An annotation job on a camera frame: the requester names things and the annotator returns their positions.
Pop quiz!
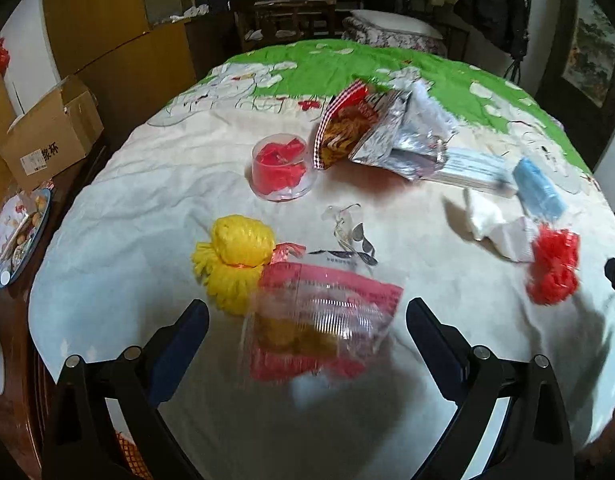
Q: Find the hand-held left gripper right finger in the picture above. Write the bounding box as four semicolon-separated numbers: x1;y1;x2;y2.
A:
405;298;574;480

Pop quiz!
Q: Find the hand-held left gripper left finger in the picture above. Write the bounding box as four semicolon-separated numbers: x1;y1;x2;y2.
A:
41;299;210;480

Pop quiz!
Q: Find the clear red-printed snack bag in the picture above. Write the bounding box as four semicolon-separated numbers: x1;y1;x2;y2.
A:
241;261;405;382

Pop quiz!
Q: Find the yellow yarn pompom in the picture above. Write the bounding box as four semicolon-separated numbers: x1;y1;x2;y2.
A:
191;214;277;317

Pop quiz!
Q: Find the white plastic wrapper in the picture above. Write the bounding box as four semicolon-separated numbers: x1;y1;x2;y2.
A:
487;216;538;263

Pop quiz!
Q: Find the blue packet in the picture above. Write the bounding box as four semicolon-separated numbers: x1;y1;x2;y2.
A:
512;156;568;225

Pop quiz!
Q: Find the clear wrapper with black print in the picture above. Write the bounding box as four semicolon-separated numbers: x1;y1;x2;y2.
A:
307;203;379;277

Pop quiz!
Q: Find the green and white printed bedsheet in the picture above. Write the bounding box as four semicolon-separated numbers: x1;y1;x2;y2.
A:
30;40;615;461

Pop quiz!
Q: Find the red wrapper scrap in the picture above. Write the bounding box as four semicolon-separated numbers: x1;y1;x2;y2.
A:
271;242;307;265

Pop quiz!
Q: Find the pack of face masks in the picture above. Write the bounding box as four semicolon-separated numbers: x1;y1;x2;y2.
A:
430;147;518;197

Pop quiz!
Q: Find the plate of food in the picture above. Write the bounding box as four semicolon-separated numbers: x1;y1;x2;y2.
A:
0;187;54;289

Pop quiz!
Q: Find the clear round plastic container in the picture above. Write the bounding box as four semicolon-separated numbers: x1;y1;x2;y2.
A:
250;132;315;202

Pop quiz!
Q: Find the silver foil bag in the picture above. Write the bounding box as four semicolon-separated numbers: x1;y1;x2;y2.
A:
348;80;458;182

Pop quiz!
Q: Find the red checkered snack bag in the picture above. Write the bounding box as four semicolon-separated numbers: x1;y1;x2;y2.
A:
311;80;394;171

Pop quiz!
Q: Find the cardboard box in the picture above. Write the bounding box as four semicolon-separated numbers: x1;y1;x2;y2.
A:
0;76;105;191

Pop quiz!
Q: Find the dark hanging jacket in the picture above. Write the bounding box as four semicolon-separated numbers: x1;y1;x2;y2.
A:
455;0;531;54

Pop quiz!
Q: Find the folded floral quilt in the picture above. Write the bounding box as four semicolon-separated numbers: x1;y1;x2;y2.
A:
342;15;448;57

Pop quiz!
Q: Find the wooden wardrobe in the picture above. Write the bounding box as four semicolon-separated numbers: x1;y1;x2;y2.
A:
42;0;198;147

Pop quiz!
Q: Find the white pillow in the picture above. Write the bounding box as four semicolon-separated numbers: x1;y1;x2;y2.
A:
350;9;443;38

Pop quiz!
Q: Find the white cloth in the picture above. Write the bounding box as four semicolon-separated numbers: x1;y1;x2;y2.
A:
170;4;211;24

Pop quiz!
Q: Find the dark wooden chair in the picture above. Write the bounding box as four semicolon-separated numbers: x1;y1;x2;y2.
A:
234;0;339;53

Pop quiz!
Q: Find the framed wall painting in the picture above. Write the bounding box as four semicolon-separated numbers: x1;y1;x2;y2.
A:
562;0;615;107

